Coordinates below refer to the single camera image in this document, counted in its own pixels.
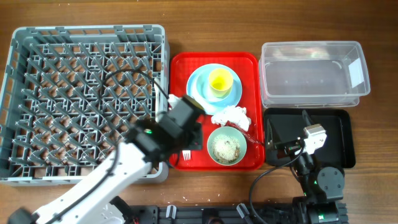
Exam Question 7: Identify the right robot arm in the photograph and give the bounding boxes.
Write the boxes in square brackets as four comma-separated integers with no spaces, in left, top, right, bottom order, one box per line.
[266,111,348,223]

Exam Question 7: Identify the red strawberry cake wrapper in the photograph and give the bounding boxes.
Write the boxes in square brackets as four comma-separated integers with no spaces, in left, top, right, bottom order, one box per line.
[230,123,264,146]

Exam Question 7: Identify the yellow-green plastic cup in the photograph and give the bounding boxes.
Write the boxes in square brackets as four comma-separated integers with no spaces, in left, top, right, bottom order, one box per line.
[208,68,233,98]

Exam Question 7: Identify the mint green bowl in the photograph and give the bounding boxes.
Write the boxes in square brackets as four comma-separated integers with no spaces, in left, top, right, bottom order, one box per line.
[207,126,247,166]

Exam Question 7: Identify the light blue plate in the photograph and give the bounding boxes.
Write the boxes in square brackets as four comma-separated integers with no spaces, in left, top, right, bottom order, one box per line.
[186,63,243,115]

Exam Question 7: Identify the rice and nut scraps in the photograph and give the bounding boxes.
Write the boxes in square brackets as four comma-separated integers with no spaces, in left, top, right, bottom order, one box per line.
[211,134,240,164]

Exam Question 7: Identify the grey dishwasher rack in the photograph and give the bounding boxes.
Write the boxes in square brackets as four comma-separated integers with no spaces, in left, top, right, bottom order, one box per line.
[1,24,170,186]

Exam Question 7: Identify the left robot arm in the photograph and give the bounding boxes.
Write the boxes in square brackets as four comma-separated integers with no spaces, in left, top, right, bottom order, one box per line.
[7,95,205,223]

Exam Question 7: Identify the white napkin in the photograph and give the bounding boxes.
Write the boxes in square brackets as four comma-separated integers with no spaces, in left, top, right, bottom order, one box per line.
[211,106,251,131]

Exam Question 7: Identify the white plastic fork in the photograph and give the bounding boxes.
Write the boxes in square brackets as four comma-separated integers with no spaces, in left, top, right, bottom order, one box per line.
[182,150,191,161]

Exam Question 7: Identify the red plastic tray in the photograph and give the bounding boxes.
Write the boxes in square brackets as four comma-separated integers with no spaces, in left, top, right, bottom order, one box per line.
[168,51,266,171]

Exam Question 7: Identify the clear plastic bin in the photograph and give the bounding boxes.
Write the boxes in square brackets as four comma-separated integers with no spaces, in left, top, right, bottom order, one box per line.
[258,41,371,108]

